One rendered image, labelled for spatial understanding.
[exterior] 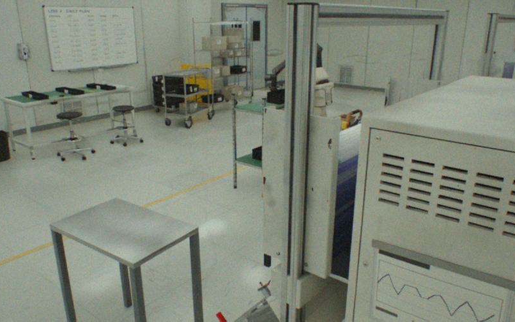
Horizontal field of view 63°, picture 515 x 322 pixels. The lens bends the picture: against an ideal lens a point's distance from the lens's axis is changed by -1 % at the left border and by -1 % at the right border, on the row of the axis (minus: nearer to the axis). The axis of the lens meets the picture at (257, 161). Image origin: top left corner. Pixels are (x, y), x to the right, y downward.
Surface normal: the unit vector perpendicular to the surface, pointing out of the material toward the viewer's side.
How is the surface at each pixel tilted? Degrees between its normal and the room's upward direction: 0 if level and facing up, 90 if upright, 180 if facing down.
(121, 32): 90
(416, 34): 90
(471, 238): 90
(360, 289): 90
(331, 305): 45
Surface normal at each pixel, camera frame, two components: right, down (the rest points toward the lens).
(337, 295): 0.55, -0.52
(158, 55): 0.77, 0.20
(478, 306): -0.60, 0.25
